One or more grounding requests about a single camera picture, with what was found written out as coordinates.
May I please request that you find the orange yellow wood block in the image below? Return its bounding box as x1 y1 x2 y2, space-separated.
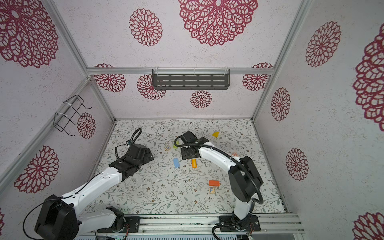
192 159 197 169

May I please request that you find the light blue wood block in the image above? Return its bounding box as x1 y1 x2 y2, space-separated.
173 158 180 169

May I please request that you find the red orange wood block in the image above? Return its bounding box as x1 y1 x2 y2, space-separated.
209 180 220 188

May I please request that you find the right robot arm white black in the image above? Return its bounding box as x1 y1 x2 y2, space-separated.
174 131 264 221

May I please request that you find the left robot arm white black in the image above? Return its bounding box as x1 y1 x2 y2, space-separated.
35 144 154 240

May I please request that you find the yellow triangle wood block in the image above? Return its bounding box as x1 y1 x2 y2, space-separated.
212 132 220 138

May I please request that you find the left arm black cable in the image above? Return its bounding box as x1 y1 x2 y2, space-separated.
115 128 143 160

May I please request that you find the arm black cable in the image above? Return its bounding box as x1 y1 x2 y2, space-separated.
115 128 143 160
173 134 265 240

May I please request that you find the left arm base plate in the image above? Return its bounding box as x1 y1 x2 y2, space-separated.
97 216 141 234

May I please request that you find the grey metal wall shelf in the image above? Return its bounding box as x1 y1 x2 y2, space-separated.
152 68 231 90

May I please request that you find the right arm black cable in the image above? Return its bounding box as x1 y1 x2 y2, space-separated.
173 134 265 240

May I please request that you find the black wire wall basket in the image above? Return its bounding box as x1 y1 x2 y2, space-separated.
53 94 92 137

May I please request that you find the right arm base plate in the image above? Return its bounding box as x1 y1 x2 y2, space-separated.
219 215 261 232

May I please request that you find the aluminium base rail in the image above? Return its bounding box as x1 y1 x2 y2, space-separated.
74 212 305 236

